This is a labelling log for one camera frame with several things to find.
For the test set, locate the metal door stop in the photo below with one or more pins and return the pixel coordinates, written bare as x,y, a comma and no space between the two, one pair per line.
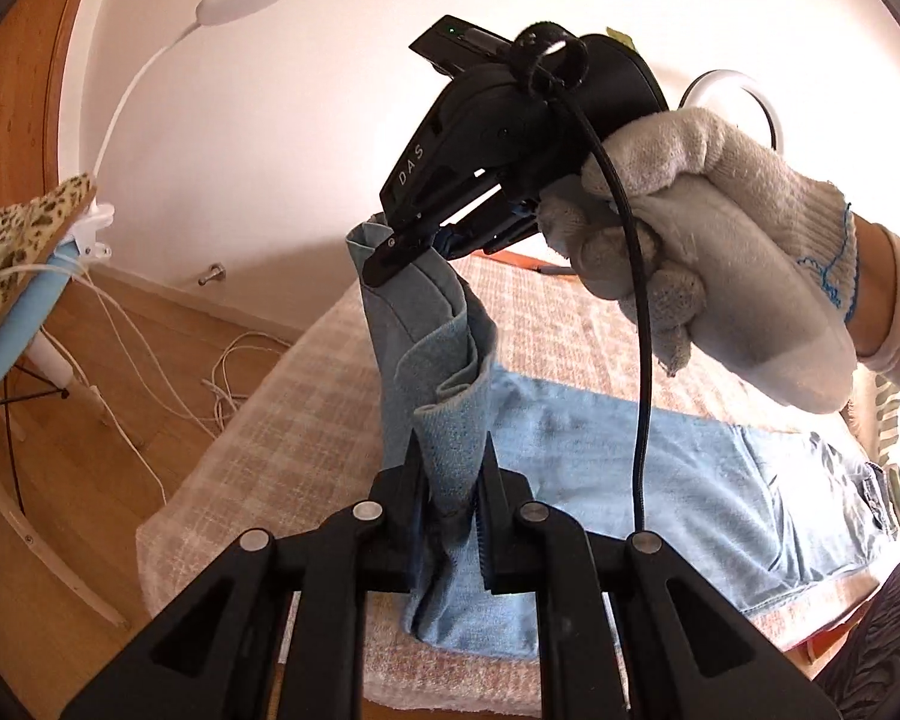
211,275

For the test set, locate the light blue denim pants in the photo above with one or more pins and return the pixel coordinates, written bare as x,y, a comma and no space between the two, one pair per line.
720,495

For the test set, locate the dark ribbed slipper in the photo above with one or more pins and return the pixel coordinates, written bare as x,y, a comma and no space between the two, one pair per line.
877,637

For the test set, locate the leopard print cushion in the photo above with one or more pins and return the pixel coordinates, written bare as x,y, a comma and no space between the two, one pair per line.
15,240

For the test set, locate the orange patterned sheet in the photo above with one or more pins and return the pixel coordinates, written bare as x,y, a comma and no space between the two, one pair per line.
521,261

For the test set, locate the beige plaid blanket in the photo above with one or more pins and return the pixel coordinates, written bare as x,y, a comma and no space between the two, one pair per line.
292,427

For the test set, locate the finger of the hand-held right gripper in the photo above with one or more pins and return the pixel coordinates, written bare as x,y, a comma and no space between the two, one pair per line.
480,232
381,262

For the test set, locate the person's right hand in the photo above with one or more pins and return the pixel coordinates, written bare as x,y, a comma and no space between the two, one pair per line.
742,255

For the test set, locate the light blue chair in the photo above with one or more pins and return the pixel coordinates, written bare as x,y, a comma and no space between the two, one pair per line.
0,360

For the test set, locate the green striped cushion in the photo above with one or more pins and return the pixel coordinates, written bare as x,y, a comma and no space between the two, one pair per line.
896,420

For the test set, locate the wooden door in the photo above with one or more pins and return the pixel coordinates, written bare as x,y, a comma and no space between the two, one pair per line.
22,90

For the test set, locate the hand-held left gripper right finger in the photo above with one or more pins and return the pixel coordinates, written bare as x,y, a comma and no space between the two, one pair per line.
506,540

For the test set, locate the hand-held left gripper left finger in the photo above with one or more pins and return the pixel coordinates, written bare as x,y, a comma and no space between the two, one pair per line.
401,532

